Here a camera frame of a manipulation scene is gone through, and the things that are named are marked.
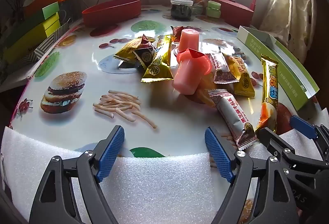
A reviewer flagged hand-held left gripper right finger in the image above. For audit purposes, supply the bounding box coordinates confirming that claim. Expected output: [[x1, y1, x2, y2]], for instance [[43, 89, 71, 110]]
[[204, 126, 300, 224]]

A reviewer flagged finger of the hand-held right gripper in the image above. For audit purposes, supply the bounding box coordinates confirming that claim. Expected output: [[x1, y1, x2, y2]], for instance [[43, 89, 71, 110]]
[[257, 127, 322, 177], [289, 115, 329, 160]]

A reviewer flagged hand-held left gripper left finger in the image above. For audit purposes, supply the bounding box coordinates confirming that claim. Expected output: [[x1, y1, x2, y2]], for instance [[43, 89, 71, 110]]
[[29, 125, 125, 224]]

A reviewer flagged long red white candy packet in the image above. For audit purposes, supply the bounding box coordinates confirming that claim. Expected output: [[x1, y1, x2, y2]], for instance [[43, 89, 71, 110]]
[[208, 89, 258, 150]]

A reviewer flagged gold bar with blue letters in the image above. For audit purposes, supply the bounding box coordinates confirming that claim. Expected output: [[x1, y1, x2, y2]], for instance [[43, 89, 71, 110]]
[[254, 54, 279, 134]]

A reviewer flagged green cardboard box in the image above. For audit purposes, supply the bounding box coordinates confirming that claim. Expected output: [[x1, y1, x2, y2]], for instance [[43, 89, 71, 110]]
[[236, 25, 320, 114]]

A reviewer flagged wide gold snack packet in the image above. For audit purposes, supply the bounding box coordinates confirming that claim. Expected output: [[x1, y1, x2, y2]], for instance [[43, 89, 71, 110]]
[[224, 53, 255, 97]]

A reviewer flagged pink jelly cup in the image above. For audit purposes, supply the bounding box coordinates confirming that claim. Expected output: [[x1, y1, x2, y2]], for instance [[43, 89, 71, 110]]
[[178, 29, 200, 52], [172, 48, 213, 95]]

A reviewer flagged short red white candy packet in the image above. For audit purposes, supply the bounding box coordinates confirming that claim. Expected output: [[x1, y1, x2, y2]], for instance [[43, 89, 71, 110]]
[[209, 53, 239, 84]]

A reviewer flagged dark square snack packet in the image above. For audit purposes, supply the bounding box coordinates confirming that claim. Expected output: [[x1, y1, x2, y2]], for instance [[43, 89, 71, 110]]
[[133, 47, 155, 65]]

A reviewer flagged long plain gold snack packet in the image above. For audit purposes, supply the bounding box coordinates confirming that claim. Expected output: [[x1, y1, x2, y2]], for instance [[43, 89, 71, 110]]
[[140, 34, 174, 83]]

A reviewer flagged red pyramid snack packet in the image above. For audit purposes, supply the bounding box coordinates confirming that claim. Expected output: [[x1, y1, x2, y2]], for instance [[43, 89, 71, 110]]
[[140, 34, 155, 48]]

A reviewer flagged small dark red snack packet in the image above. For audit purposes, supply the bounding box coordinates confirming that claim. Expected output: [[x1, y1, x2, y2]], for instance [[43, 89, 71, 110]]
[[171, 25, 187, 43]]

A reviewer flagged printed plastic tablecloth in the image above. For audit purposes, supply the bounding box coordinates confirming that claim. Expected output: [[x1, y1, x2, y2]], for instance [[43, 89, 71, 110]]
[[9, 5, 324, 160]]

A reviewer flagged white foam sheet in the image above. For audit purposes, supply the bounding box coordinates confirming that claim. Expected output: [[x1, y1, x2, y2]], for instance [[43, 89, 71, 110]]
[[0, 108, 329, 224]]

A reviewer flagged black white striped box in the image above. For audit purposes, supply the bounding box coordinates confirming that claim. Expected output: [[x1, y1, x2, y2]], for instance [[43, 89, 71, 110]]
[[22, 22, 70, 65]]

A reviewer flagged red oval tray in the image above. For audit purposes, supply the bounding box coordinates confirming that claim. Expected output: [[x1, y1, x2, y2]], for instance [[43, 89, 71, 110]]
[[82, 0, 142, 27]]

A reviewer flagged yellow green box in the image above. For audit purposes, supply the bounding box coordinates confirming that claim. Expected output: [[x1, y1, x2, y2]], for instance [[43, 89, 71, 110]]
[[2, 12, 61, 63]]

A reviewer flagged clear jar with dark contents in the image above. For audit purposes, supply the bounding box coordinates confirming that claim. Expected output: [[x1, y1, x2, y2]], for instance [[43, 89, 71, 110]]
[[170, 0, 194, 20]]

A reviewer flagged bright green box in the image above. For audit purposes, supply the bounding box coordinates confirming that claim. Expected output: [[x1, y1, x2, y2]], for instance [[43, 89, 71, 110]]
[[5, 1, 60, 34]]

